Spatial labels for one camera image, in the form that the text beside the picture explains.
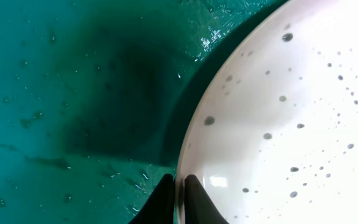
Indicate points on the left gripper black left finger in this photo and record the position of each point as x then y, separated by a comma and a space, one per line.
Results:
159, 207

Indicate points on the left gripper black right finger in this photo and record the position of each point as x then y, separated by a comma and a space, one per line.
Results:
199, 208

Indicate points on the white pink plate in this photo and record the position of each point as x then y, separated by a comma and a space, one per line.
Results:
274, 138

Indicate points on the teal plastic tray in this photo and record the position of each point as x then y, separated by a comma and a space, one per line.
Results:
95, 97

